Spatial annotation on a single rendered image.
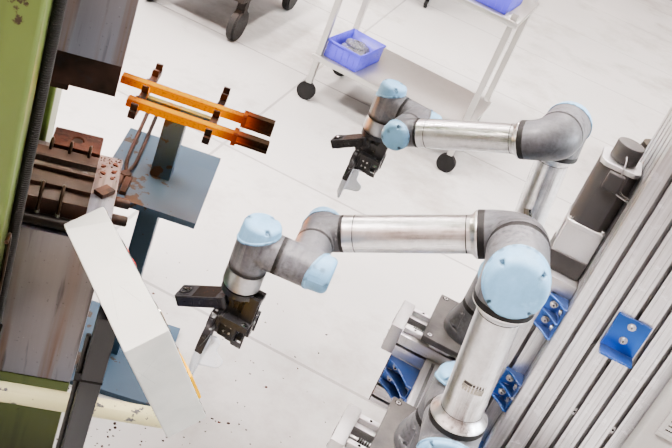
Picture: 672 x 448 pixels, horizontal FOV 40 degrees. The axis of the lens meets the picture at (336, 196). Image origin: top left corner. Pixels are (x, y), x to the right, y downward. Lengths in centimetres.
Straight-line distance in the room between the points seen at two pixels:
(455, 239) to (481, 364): 24
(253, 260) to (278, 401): 160
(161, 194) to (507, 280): 135
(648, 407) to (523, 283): 60
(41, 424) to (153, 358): 102
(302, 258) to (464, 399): 41
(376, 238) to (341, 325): 194
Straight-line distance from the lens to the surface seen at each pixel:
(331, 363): 349
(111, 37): 188
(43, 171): 221
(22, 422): 256
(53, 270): 221
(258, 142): 253
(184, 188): 275
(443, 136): 229
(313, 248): 171
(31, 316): 231
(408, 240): 176
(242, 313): 179
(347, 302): 381
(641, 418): 212
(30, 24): 159
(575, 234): 200
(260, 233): 167
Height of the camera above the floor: 220
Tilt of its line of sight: 29 degrees down
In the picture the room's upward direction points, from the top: 22 degrees clockwise
